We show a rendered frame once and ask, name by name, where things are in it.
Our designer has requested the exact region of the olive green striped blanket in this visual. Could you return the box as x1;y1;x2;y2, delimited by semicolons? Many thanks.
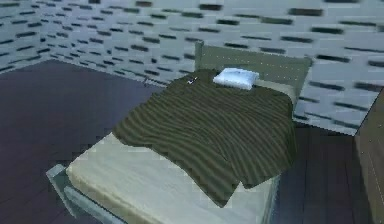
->
112;68;298;208

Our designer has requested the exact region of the white pillow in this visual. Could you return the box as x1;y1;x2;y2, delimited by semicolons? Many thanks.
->
212;67;260;91

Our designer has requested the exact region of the grey framed bed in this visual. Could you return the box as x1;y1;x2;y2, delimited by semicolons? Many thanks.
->
45;41;314;224

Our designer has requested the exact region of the brown wooden cupboard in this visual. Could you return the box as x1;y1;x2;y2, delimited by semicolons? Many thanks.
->
354;89;384;224

